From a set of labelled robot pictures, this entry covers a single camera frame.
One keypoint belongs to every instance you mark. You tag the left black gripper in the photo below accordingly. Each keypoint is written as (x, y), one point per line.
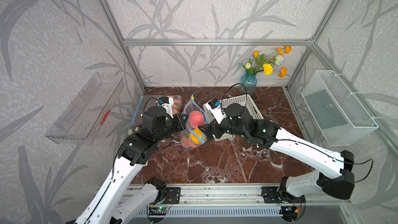
(180, 124)

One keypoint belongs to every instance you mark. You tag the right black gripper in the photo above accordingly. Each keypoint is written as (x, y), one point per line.
(214, 127)

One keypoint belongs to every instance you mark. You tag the white plastic fruit basket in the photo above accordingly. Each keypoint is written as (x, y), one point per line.
(244, 100)

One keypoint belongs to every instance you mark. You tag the clear zip-top bag blue zipper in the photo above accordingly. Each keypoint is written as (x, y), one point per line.
(145, 103)

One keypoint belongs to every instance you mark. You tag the pink peach bottom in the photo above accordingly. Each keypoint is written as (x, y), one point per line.
(176, 107)

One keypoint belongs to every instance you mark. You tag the pink peach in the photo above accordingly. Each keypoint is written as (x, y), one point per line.
(176, 107)
(196, 118)
(187, 143)

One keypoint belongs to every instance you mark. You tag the yellow peach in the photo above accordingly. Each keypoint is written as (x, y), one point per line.
(197, 136)

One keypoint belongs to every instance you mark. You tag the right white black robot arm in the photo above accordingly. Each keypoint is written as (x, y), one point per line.
(332, 172)

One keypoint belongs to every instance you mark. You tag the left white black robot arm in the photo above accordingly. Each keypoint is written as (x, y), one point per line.
(130, 159)

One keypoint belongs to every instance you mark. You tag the blue glass vase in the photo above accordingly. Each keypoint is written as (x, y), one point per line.
(248, 83)

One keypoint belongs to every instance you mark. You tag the orange yellow artificial flowers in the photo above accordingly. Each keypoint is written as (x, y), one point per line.
(267, 63)

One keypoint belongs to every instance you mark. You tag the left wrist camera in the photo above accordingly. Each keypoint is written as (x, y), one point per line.
(167, 103)

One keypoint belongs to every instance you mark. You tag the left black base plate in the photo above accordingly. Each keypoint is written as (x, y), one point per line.
(168, 195)

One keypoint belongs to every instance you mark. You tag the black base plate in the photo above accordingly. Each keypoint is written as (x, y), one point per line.
(168, 195)
(274, 195)

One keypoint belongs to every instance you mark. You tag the clear plastic wall shelf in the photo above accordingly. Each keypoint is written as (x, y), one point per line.
(81, 122)

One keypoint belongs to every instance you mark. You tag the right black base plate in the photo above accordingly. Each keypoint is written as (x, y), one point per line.
(274, 195)

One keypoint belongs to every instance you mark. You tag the white wire mesh basket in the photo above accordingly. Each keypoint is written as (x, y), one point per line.
(339, 114)

